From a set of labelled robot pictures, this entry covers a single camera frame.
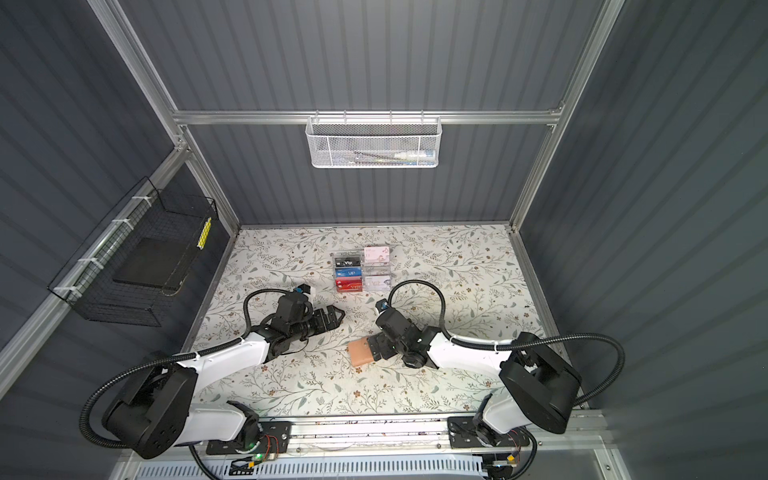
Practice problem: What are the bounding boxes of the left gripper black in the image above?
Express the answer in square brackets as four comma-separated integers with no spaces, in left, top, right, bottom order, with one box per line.
[289,304,345,344]

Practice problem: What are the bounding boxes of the pink leather card wallet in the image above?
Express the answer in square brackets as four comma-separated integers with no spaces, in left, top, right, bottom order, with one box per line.
[347,337,378,368]

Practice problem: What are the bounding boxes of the clear acrylic card display stand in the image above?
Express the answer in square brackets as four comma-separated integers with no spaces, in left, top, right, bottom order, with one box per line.
[331,246,393,281]

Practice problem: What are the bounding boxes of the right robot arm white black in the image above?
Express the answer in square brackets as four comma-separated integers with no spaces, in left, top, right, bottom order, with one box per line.
[348,305,581,446]

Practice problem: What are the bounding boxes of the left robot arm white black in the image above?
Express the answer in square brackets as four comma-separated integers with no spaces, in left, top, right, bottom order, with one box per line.
[79,285,346,459]

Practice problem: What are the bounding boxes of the blue VIP card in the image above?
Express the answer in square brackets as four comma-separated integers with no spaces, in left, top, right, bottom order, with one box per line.
[334,267,362,278]

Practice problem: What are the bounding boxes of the white VIP diamond card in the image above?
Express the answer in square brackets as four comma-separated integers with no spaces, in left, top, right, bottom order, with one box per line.
[363,274,392,292]

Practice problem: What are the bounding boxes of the black VIP card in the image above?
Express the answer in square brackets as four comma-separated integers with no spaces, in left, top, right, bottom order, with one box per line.
[333,254,362,268]

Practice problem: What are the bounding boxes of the pink VIP card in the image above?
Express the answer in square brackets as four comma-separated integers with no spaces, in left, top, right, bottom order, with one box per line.
[363,246,391,266]

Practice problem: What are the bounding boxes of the white vented panel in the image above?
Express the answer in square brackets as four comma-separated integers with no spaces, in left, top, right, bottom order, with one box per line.
[134,455,487,480]

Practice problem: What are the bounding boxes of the yellow tag on basket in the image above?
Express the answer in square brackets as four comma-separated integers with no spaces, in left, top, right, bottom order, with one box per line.
[196,217,212,250]

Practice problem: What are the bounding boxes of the black pad in basket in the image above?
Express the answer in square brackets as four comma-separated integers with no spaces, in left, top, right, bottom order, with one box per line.
[113,238,198,292]

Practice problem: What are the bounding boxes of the pens in white basket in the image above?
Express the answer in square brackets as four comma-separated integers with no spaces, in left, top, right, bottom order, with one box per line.
[353,150,438,166]

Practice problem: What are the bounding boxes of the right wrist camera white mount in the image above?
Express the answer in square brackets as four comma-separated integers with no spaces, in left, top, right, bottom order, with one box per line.
[375,299,390,313]

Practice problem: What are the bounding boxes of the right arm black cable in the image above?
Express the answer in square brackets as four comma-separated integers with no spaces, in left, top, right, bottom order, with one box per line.
[386,278,626,409]

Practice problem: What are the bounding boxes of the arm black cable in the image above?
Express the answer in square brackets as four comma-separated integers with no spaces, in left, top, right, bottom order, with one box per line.
[386,278,626,409]
[79,287,301,450]

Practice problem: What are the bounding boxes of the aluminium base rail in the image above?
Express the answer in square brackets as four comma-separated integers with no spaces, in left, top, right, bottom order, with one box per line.
[122,410,607,463]

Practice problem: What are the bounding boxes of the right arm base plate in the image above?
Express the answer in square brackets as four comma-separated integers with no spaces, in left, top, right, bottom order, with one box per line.
[447,416,531,450]

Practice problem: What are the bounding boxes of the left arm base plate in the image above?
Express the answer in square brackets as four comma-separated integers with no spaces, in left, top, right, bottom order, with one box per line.
[205,421,293,456]

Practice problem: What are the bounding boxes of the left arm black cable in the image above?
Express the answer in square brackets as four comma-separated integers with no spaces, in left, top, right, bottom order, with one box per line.
[79,287,301,450]

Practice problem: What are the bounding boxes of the white wire mesh basket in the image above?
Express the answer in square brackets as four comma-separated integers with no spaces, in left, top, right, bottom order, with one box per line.
[305,118,443,169]

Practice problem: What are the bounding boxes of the black wire basket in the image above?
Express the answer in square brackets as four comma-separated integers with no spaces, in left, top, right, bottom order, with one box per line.
[48,178,218,327]

